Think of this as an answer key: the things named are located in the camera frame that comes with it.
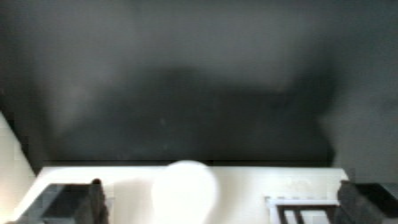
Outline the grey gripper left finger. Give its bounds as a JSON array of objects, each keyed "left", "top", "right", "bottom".
[{"left": 14, "top": 179, "right": 110, "bottom": 224}]

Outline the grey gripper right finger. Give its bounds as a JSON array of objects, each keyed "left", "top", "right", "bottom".
[{"left": 334, "top": 181, "right": 398, "bottom": 224}]

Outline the white drawer cabinet box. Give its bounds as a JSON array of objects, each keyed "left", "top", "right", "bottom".
[{"left": 0, "top": 113, "right": 35, "bottom": 224}]

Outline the white front drawer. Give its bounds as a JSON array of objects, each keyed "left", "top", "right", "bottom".
[{"left": 7, "top": 161, "right": 346, "bottom": 224}]

